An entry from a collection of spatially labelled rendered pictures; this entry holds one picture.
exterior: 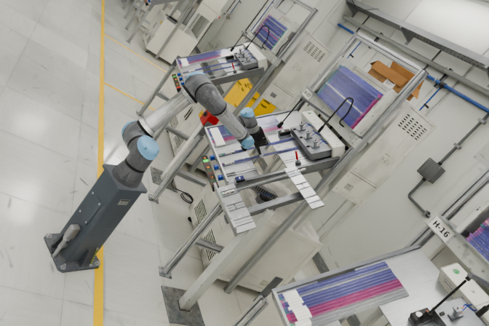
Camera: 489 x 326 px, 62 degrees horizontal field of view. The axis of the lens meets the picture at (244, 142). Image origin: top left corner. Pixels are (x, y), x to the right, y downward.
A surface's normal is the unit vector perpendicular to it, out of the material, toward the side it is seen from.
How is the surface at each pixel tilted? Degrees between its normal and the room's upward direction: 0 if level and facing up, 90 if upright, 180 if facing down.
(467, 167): 90
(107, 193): 90
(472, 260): 90
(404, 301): 44
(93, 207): 90
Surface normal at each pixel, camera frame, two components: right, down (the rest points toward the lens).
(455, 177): -0.75, -0.42
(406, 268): -0.09, -0.83
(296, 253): 0.28, 0.51
